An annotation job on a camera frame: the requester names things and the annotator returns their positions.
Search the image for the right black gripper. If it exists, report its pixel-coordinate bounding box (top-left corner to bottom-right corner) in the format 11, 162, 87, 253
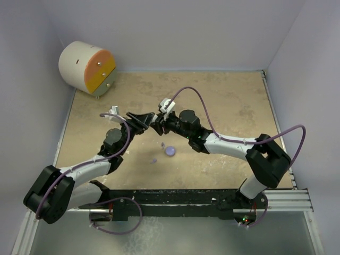
150, 110, 192, 140

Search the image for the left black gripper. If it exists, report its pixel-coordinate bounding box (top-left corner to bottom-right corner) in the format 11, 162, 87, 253
118, 112, 154, 155

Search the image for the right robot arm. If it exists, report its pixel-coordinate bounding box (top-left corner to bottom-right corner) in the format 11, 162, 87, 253
150, 110, 291, 208

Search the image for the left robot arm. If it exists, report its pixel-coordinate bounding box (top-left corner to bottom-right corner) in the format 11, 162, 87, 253
23, 112, 156, 224

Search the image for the purple earbud charging case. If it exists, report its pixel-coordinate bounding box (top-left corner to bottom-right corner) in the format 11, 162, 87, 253
165, 146, 176, 157

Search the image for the round drawer cabinet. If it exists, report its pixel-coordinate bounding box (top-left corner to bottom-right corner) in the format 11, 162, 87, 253
58, 41, 117, 98

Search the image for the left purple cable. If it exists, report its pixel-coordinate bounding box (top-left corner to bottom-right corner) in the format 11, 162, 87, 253
34, 113, 144, 235

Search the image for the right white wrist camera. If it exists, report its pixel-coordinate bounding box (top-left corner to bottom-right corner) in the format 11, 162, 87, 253
159, 98, 176, 120

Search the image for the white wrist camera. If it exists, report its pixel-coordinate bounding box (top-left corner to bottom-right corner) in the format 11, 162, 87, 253
159, 98, 176, 120
109, 106, 125, 123

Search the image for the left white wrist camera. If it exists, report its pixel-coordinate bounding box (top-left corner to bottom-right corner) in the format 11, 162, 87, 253
109, 106, 125, 123

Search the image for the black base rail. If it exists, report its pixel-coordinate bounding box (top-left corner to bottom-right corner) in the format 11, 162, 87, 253
80, 181, 268, 222

